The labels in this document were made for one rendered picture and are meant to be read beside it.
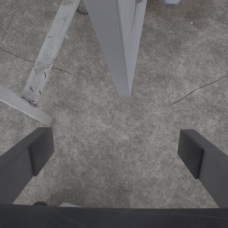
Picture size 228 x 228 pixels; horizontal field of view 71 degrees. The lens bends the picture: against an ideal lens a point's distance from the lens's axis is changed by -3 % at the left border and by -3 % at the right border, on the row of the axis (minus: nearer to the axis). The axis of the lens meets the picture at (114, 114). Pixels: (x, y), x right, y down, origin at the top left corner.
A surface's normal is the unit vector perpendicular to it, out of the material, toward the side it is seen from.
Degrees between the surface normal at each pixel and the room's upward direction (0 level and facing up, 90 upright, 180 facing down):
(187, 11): 0
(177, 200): 0
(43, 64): 0
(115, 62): 90
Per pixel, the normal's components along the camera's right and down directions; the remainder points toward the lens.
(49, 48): -0.12, -0.14
